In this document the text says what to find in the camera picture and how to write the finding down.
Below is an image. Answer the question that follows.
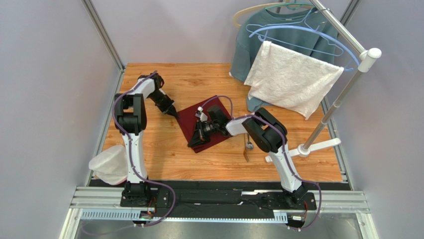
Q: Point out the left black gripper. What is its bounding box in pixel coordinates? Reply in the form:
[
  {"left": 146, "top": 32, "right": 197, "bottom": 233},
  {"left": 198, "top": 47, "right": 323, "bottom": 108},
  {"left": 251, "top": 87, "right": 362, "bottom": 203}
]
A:
[{"left": 148, "top": 91, "right": 179, "bottom": 119}]

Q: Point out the dark red cloth napkin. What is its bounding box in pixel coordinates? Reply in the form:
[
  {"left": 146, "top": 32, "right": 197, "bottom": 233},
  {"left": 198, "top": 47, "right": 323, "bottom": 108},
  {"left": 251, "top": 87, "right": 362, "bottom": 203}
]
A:
[{"left": 177, "top": 97, "right": 230, "bottom": 153}]

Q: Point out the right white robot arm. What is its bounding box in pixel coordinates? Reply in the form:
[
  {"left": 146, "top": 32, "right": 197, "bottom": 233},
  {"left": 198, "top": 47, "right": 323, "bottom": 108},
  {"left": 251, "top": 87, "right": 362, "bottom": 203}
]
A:
[{"left": 188, "top": 105, "right": 308, "bottom": 207}]

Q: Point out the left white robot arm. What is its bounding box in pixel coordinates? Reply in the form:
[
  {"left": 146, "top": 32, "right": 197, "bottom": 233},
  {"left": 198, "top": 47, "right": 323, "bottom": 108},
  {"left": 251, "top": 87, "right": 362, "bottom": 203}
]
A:
[{"left": 112, "top": 71, "right": 179, "bottom": 207}]

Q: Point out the silver metal spoon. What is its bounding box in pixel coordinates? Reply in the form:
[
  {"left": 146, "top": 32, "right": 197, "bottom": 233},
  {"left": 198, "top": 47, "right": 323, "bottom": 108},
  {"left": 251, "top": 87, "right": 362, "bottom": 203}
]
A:
[{"left": 245, "top": 134, "right": 254, "bottom": 150}]

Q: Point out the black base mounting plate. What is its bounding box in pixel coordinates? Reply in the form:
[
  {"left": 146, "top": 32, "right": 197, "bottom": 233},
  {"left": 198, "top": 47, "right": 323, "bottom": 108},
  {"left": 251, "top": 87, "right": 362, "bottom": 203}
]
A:
[{"left": 89, "top": 180, "right": 352, "bottom": 220}]

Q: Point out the white mesh bag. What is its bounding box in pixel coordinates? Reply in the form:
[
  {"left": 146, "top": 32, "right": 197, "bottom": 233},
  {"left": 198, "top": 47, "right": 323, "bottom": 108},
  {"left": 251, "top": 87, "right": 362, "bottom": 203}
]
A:
[{"left": 89, "top": 145, "right": 128, "bottom": 185}]

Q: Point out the white towel on hanger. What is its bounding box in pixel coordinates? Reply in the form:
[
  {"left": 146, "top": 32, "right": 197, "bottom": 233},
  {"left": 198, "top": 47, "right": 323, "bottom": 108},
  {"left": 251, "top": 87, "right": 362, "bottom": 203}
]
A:
[{"left": 244, "top": 41, "right": 344, "bottom": 120}]

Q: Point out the metal clothes rack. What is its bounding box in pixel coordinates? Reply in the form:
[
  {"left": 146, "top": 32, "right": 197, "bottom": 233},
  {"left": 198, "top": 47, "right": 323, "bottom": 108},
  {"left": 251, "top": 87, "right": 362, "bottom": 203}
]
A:
[{"left": 265, "top": 0, "right": 382, "bottom": 164}]

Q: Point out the beige wooden hanger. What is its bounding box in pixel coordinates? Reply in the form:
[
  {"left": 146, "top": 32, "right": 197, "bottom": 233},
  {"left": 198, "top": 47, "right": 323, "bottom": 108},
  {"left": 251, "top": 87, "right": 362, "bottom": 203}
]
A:
[{"left": 232, "top": 0, "right": 293, "bottom": 28}]

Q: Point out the teal sweatshirt on hanger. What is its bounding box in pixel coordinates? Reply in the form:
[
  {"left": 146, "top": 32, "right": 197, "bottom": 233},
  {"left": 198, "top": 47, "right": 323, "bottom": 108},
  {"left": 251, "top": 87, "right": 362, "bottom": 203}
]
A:
[{"left": 229, "top": 8, "right": 344, "bottom": 119}]

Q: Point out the light blue clothes hanger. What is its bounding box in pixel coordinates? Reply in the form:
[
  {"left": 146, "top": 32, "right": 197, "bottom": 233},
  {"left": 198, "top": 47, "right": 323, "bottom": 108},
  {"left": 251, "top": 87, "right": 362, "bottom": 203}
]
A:
[{"left": 244, "top": 7, "right": 360, "bottom": 72}]

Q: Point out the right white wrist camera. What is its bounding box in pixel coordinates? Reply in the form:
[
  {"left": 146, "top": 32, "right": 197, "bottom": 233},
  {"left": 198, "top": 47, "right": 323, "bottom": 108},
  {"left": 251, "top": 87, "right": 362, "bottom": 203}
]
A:
[{"left": 195, "top": 107, "right": 208, "bottom": 122}]

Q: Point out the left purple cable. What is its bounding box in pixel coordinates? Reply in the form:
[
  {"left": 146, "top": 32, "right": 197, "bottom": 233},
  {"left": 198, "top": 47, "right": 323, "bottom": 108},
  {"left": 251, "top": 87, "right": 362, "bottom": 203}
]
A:
[{"left": 111, "top": 70, "right": 177, "bottom": 228}]

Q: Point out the aluminium frame rail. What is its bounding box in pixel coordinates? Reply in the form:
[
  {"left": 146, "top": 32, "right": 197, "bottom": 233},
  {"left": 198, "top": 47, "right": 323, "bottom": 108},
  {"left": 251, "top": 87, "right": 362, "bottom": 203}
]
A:
[{"left": 82, "top": 0, "right": 125, "bottom": 72}]

